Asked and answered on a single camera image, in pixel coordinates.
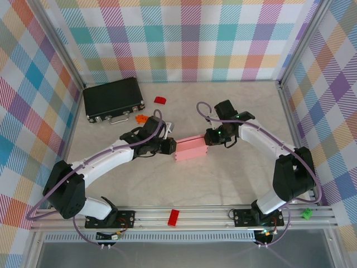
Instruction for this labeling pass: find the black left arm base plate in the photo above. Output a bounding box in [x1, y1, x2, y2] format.
[84, 209, 137, 229]

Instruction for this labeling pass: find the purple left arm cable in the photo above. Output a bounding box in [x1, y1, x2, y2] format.
[25, 109, 164, 248]

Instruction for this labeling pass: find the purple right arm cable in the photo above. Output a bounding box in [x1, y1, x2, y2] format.
[196, 101, 324, 249]

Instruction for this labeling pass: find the slotted grey cable duct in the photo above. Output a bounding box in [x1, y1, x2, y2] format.
[44, 233, 257, 243]

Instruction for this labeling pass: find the aluminium side rail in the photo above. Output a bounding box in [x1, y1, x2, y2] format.
[47, 83, 87, 210]
[276, 80, 321, 207]

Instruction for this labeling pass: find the long aluminium base rail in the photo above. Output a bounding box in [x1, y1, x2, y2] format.
[30, 205, 340, 232]

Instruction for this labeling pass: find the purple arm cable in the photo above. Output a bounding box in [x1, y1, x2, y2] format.
[25, 109, 164, 248]
[196, 101, 324, 249]

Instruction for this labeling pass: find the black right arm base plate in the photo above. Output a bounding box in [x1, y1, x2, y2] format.
[233, 208, 285, 227]

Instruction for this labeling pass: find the long red rectangular brick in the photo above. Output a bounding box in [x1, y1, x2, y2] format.
[167, 208, 181, 226]

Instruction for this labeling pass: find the small wired connector board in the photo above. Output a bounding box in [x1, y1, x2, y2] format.
[96, 231, 124, 242]

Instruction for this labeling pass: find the aluminium corner post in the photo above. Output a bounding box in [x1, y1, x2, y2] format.
[27, 0, 88, 88]
[276, 0, 335, 88]

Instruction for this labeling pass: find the pink paper box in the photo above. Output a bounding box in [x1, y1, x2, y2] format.
[173, 133, 209, 162]

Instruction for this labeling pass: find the black briefcase with metal handle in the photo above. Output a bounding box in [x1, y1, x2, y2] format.
[82, 77, 146, 126]

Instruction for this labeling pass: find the black round controller board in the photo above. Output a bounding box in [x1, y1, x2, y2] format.
[255, 228, 276, 247]

